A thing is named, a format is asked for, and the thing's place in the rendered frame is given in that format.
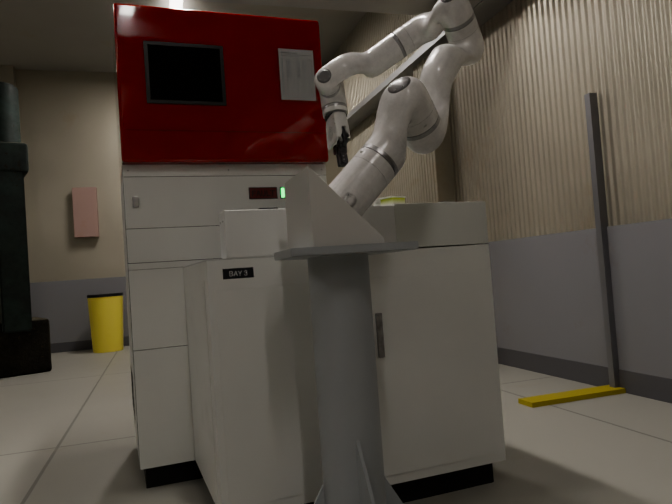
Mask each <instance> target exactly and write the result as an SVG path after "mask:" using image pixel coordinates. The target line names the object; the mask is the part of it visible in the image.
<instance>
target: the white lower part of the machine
mask: <svg viewBox="0 0 672 504"><path fill-rule="evenodd" d="M126 296H127V313H128V330H129V347H130V364H131V365H130V366H131V381H132V399H133V414H134V424H135V433H136V442H137V450H138V458H139V466H140V470H143V469H144V474H145V481H146V488H152V487H158V486H163V485H168V484H173V483H179V482H184V481H189V480H195V479H200V478H203V476H202V474H201V472H200V470H199V467H198V465H197V463H196V461H195V448H194V432H193V416H192V400H191V385H190V369H189V353H188V337H187V321H186V305H185V289H184V273H183V267H175V268H159V269H143V270H128V272H127V274H126Z"/></svg>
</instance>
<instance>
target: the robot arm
mask: <svg viewBox="0 0 672 504"><path fill-rule="evenodd" d="M443 30H444V32H445V35H446V37H447V40H448V44H442V45H439V46H437V47H435V48H434V49H433V50H432V52H431V53H430V55H429V56H428V58H427V60H426V62H425V64H424V66H423V69H422V72H421V75H420V79H417V78H415V77H411V76H405V77H400V78H398V79H396V80H394V81H393V82H392V83H390V84H389V85H388V87H387V88H386V89H385V90H384V92H383V94H382V96H381V99H380V102H379V105H378V109H377V114H376V119H375V125H374V130H373V133H372V135H371V137H370V138H369V139H368V141H367V142H366V143H365V144H364V145H363V146H362V148H361V149H360V150H359V151H358V152H357V153H356V155H355V156H354V157H353V158H352V159H351V160H350V161H349V163H348V156H347V154H346V153H347V143H348V142H349V140H350V130H349V125H348V120H347V115H348V109H347V103H346V96H345V90H344V84H343V81H344V80H345V79H347V78H349V77H351V76H353V75H356V74H364V75H365V76H367V77H369V78H374V77H377V76H379V75H380V74H382V73H383V72H385V71H386V70H388V69H389V68H390V67H392V66H393V65H395V64H396V63H398V62H399V61H401V60H402V59H404V58H405V57H406V56H408V55H409V54H411V53H412V52H413V51H415V50H416V49H418V48H419V47H421V46H422V45H424V44H426V43H428V42H431V41H433V40H435V39H436V38H437V37H438V36H439V35H440V34H441V33H442V32H443ZM483 52H484V40H483V36H482V33H481V31H480V28H479V25H478V22H477V19H476V17H475V14H474V11H473V8H472V6H471V3H470V1H469V0H438V1H437V2H436V4H435V5H434V7H433V9H432V11H431V12H425V13H421V14H419V15H417V16H415V17H413V18H412V19H410V20H409V21H407V22H406V23H404V24H403V25H402V26H400V27H399V28H397V29H396V30H395V31H393V32H392V33H390V34H389V35H388V36H386V37H385V38H383V39H382V40H381V41H379V42H378V43H377V44H375V45H374V46H372V47H371V48H370V49H368V50H367V51H365V52H363V53H358V52H349V53H345V54H342V55H340V56H338V57H336V58H334V59H333V60H331V61H330V62H329V63H327V64H326V65H324V66H323V67H322V68H321V69H320V70H319V71H318V72H317V73H316V75H315V78H314V83H315V86H316V88H317V89H318V91H319V95H320V101H321V108H322V114H323V118H324V119H325V121H326V137H327V147H328V150H329V151H330V150H331V149H332V148H333V154H334V155H336V157H337V164H338V167H344V168H343V170H342V171H341V172H340V173H339V174H338V175H337V176H336V178H335V179H334V180H333V181H332V182H331V183H330V184H329V186H330V187H331V188H332V189H333V190H334V191H335V192H336V193H337V194H338V195H339V196H340V197H341V198H342V199H344V200H345V201H346V202H347V203H348V204H349V205H350V206H351V207H352V208H353V209H354V210H355V211H356V212H357V213H358V214H359V215H360V216H362V215H363V214H364V213H365V212H366V211H367V209H368V208H369V207H370V206H371V205H372V203H373V202H374V201H375V200H376V199H377V197H378V196H379V195H380V194H381V193H382V191H383V190H384V189H385V188H386V187H387V185H388V184H389V183H390V182H391V181H392V179H393V178H394V177H395V176H396V175H397V173H398V172H399V171H400V170H401V168H402V167H403V165H404V163H405V160H406V146H407V147H408V148H409V149H410V150H411V151H413V152H414V153H417V154H428V153H431V152H433V151H434V150H436V149H437V148H438V147H439V146H440V145H441V143H442V142H443V140H444V137H445V134H446V131H447V125H448V117H449V106H450V94H451V88H452V85H453V82H454V80H455V78H456V76H457V74H458V72H459V70H460V68H461V67H463V66H470V65H473V64H475V63H477V62H478V61H479V60H480V59H481V57H482V55H483Z"/></svg>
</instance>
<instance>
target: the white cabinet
mask: <svg viewBox="0 0 672 504"><path fill-rule="evenodd" d="M368 260H369V274H370V288H371V301H372V315H373V328H374V342H375V355H376V369H377V382H378V396H379V410H380V423H381V437H382V450H383V464H384V476H385V478H386V479H387V481H388V482H389V483H390V485H391V486H392V488H393V489H394V491H395V492H396V494H397V495H398V497H399V498H400V499H401V501H402V502H403V503H406V502H410V501H414V500H419V499H423V498H427V497H432V496H436V495H440V494H445V493H449V492H453V491H458V490H462V489H466V488H471V487H475V486H479V485H484V484H488V483H492V482H494V478H493V466H492V463H495V462H500V461H504V460H506V452H505V440H504V427H503V415H502V403H501V390H500V378H499V366H498V353H497V341H496V329H495V316H494V304H493V291H492V279H491V267H490V254H489V244H484V245H467V246H450V247H433V248H418V249H415V250H408V251H400V252H393V253H386V254H374V255H368ZM183 273H184V289H185V305H186V321H187V337H188V353H189V369H190V385H191V400H192V416H193V432H194V448H195V461H196V463H197V465H198V467H199V470H200V472H201V474H202V476H203V478H204V481H205V483H206V485H207V487H208V490H209V492H210V494H211V496H212V498H213V501H214V503H215V504H314V502H315V500H316V498H317V495H318V493H319V491H320V489H321V486H322V484H323V475H322V461H321V447H320V432H319V418H318V404H317V389H316V375H315V361H314V347H313V332H312V318H311V304H310V290H309V275H308V261H307V259H306V260H276V261H275V260H274V257H266V258H249V259H232V260H216V261H205V262H202V263H198V264H195V265H192V266H189V267H185V268H183Z"/></svg>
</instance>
